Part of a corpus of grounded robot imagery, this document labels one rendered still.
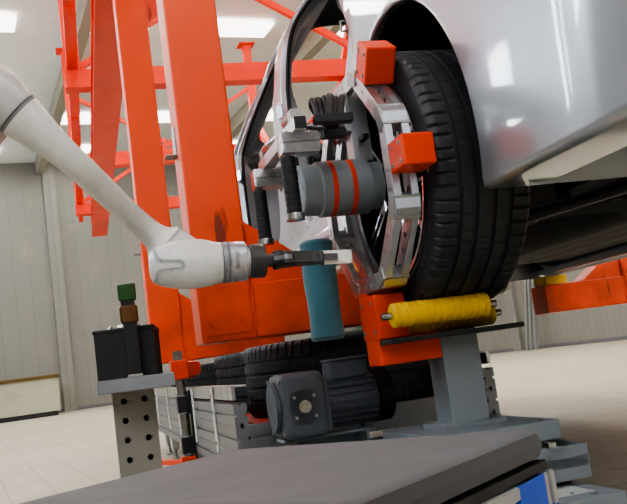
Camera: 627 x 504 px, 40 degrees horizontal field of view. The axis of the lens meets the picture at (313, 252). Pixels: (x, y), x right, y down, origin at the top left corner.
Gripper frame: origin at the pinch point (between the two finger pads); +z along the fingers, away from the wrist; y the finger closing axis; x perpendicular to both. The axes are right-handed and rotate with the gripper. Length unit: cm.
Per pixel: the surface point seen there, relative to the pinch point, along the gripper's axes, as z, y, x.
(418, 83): 20.1, 8.6, 37.7
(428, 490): -31, 124, -31
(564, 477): 46, 8, -53
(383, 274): 12.7, -5.2, -4.1
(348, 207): 8.5, -14.7, 13.8
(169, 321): -15, -254, 0
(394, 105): 14.7, 6.3, 33.3
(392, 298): 16.9, -12.0, -9.4
